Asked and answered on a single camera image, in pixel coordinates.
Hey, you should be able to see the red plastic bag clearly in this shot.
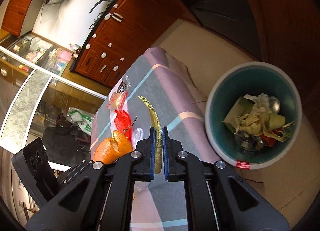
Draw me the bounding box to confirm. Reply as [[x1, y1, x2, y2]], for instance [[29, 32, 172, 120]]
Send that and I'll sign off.
[[114, 110, 132, 142]]

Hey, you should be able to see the yellow green peel strip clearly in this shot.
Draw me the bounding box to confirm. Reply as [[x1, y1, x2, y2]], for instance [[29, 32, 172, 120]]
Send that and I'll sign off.
[[138, 96, 162, 174]]

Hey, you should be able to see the orange fruit peel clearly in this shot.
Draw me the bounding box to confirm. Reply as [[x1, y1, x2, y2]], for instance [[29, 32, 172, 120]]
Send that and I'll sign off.
[[93, 130, 133, 165]]

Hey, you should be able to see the white green carton box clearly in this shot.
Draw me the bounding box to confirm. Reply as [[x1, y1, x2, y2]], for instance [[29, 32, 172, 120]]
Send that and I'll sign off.
[[223, 97, 254, 133]]

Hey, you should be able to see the pale green pomelo peel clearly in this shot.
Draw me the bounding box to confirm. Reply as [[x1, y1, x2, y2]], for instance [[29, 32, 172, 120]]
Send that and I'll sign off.
[[235, 112, 295, 142]]

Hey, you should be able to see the metal drink can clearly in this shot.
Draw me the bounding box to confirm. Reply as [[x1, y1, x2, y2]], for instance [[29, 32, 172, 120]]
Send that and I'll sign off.
[[268, 96, 280, 114]]

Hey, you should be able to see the white tissue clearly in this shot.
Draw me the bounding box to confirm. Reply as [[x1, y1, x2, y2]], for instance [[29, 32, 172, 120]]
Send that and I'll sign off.
[[253, 93, 271, 113]]

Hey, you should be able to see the orange red snack wrapper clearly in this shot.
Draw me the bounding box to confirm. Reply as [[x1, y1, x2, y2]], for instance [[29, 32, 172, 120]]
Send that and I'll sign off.
[[260, 131, 276, 147]]

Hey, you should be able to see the grey teal trash bin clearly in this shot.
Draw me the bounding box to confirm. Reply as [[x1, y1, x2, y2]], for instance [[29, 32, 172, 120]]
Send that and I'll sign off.
[[205, 62, 302, 170]]

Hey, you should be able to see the clear crumpled plastic wrap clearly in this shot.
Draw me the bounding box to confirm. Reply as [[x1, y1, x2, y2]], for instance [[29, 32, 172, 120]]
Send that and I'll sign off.
[[131, 128, 144, 150]]

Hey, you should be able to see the clear bag with food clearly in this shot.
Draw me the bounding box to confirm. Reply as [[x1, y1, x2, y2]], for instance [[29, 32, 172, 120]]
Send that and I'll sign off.
[[106, 91, 127, 111]]

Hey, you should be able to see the plaid grey pink tablecloth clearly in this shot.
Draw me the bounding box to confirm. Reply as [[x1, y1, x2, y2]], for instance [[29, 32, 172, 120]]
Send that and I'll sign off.
[[90, 47, 223, 231]]

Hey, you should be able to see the white green plastic bag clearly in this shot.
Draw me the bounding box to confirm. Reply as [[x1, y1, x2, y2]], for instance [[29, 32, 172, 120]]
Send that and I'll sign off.
[[66, 107, 94, 136]]

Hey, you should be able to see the red label on bin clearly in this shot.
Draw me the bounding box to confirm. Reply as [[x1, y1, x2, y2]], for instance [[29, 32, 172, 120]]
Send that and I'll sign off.
[[235, 160, 250, 170]]

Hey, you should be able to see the wooden drawer cabinet run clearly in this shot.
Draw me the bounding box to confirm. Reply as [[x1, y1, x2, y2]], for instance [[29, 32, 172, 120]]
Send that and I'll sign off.
[[72, 0, 197, 87]]

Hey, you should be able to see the sliding glass door frame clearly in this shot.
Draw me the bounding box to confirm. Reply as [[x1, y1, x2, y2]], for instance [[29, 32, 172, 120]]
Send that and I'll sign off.
[[1, 47, 106, 171]]

